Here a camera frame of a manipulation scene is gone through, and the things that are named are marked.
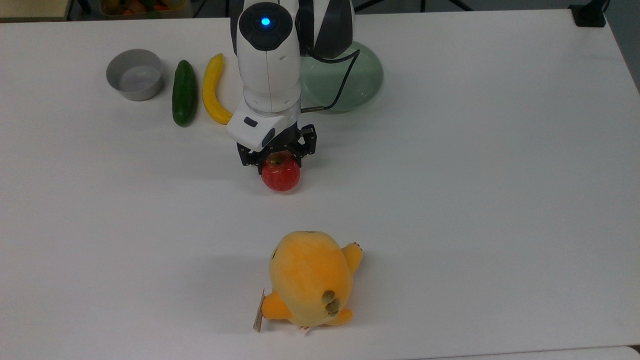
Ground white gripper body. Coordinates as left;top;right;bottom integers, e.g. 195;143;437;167
225;100;302;153

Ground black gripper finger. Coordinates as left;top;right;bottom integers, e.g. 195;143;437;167
236;142;273;175
286;124;318;169

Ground red apple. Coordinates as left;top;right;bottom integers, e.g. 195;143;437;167
261;151;302;192

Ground yellow banana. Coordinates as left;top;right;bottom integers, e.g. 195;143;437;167
202;53;236;126

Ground green cucumber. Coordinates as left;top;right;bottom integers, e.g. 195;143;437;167
172;59;198;127

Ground pale green plate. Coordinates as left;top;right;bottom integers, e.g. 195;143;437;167
298;41;385;113

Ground round metal bowl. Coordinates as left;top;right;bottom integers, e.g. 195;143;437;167
105;48;164;102

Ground orange plush toy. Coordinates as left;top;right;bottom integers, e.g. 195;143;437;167
252;230;364;334

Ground clear box of toy fruit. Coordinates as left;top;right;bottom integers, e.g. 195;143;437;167
99;0;194;20

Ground black tripod legs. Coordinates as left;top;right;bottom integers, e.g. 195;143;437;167
353;0;474;15

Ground wooden side table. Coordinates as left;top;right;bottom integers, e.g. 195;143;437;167
0;0;72;23

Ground black table clamp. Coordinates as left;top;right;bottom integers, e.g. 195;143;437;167
569;0;610;28

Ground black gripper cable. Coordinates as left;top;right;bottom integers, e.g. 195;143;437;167
298;44;362;112

